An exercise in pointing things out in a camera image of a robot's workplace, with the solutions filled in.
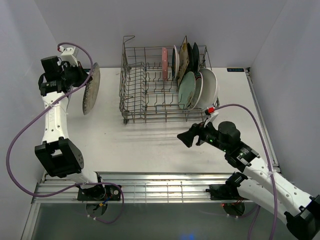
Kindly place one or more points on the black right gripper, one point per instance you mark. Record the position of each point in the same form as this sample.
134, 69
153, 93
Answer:
187, 137

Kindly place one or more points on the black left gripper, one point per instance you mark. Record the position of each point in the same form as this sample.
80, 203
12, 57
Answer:
82, 74

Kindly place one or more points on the speckled brown round plate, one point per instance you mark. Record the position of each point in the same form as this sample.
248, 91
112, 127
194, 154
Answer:
91, 90

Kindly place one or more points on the mint green flower plate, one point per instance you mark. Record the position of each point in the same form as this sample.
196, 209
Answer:
186, 90

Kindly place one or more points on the white oval plate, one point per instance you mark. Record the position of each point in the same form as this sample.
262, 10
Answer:
210, 89

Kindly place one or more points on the white plate green red rim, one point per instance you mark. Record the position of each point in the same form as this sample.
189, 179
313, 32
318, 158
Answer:
198, 89

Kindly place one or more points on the grey wire dish rack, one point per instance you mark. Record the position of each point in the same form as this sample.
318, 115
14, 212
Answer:
144, 96

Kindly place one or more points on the black floral square plate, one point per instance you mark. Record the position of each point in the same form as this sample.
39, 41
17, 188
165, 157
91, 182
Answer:
190, 66

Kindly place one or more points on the cream floral square plate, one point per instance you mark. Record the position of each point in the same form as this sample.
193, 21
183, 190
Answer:
183, 60

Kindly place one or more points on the white plate steam logo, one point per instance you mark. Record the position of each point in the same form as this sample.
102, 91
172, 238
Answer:
175, 63

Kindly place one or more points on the pink dotted scalloped plate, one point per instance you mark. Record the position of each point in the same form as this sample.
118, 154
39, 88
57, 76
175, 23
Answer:
164, 59

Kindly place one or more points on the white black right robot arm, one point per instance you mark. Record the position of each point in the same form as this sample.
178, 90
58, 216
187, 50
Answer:
299, 210

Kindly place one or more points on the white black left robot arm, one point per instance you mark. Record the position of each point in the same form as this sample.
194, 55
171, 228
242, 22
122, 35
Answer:
59, 156

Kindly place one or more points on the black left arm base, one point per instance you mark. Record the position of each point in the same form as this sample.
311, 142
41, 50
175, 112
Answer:
99, 193

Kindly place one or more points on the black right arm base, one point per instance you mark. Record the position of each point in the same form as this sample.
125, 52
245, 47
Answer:
223, 192

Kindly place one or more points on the dark logo sticker right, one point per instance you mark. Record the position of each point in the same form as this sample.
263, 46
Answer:
234, 70

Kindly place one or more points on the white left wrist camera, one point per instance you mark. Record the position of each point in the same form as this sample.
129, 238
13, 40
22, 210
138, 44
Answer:
69, 54

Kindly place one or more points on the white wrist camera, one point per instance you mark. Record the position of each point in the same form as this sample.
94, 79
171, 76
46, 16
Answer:
211, 114
69, 54

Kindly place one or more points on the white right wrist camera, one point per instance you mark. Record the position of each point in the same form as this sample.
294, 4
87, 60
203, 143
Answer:
211, 114

